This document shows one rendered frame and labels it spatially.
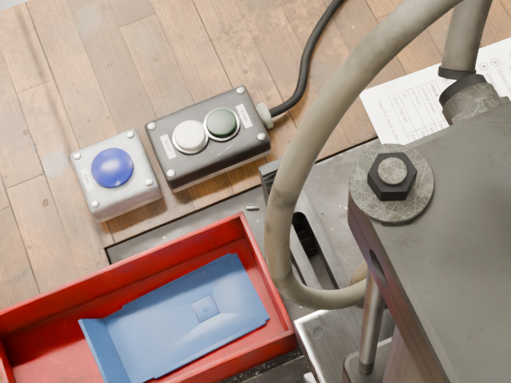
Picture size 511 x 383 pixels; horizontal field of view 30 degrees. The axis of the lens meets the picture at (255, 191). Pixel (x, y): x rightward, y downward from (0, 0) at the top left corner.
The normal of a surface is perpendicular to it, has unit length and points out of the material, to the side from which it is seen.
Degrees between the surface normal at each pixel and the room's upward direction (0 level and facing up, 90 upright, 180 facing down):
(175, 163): 0
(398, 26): 32
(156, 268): 90
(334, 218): 0
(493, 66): 1
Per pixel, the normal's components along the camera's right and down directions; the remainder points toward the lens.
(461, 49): -0.22, 0.22
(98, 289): 0.38, 0.84
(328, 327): -0.07, -0.37
